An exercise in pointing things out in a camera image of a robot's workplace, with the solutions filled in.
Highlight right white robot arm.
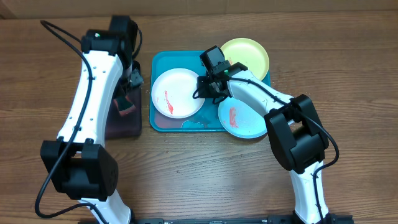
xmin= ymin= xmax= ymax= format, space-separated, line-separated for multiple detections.
xmin=193 ymin=46 xmax=330 ymax=223

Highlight light blue plate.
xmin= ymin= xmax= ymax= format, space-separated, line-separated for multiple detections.
xmin=218 ymin=98 xmax=267 ymax=139

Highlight teal serving tray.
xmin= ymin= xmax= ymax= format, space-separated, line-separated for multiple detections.
xmin=149 ymin=50 xmax=225 ymax=132

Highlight white plate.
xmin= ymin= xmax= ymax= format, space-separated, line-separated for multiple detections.
xmin=151 ymin=68 xmax=205 ymax=119

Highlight dark maroon tray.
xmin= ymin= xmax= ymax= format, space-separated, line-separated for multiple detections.
xmin=105 ymin=79 xmax=142 ymax=139

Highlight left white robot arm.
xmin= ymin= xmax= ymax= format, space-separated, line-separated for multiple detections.
xmin=40 ymin=16 xmax=144 ymax=223

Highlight yellow plate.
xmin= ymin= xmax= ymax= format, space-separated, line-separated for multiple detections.
xmin=221 ymin=38 xmax=270 ymax=81

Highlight green and pink sponge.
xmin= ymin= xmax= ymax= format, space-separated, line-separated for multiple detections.
xmin=113 ymin=96 xmax=136 ymax=116

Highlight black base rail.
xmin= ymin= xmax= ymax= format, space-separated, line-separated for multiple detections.
xmin=134 ymin=214 xmax=354 ymax=224

